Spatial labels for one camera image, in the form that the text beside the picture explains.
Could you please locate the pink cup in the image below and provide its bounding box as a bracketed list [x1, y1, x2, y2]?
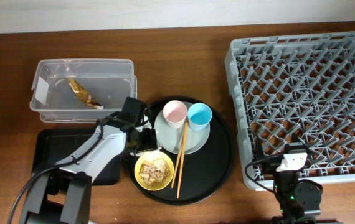
[163, 100, 187, 129]

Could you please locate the wooden chopstick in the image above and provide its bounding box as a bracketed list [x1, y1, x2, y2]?
[171, 146, 182, 188]
[176, 121, 189, 198]

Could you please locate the gold snack wrapper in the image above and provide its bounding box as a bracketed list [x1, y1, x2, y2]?
[68, 78, 103, 110]

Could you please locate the yellow bowl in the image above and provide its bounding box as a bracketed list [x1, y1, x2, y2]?
[134, 151, 174, 191]

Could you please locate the food scraps pile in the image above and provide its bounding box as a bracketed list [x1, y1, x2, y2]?
[139, 159, 171, 187]

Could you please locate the blue cup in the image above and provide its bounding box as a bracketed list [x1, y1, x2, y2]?
[187, 103, 212, 131]

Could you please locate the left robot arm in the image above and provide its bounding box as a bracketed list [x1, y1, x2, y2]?
[7, 97, 158, 223]

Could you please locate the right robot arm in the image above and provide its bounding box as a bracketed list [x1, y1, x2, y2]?
[272, 142, 323, 224]

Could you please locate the grey dishwasher rack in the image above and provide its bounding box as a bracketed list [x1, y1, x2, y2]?
[225, 31, 355, 191]

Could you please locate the grey plate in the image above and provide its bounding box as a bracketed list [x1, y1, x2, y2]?
[154, 101, 211, 154]

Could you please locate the clear plastic bin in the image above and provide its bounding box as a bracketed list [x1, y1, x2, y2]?
[30, 59, 137, 123]

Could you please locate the black rectangular tray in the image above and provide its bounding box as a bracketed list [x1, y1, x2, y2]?
[32, 128, 121, 186]

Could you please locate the round black tray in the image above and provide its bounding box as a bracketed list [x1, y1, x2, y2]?
[121, 109, 234, 206]

